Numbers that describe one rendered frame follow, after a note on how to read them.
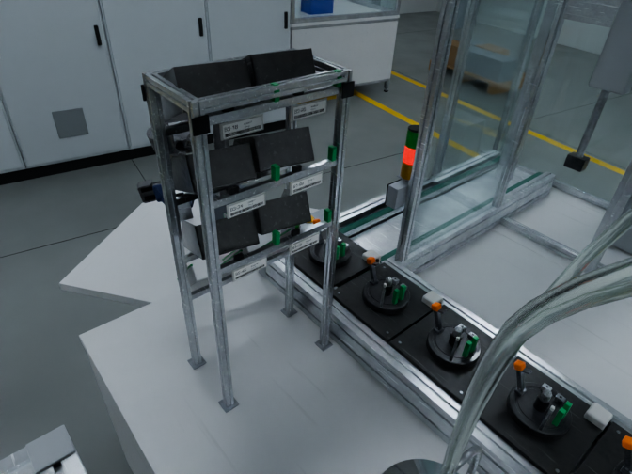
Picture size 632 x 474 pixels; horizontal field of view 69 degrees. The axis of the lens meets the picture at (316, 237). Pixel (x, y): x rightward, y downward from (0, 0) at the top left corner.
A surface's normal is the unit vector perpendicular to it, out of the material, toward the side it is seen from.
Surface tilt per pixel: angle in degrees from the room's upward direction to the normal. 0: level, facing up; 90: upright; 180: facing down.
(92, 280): 0
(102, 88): 90
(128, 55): 90
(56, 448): 0
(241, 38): 90
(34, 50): 90
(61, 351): 0
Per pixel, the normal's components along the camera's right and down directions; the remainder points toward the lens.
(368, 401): 0.04, -0.81
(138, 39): 0.53, 0.52
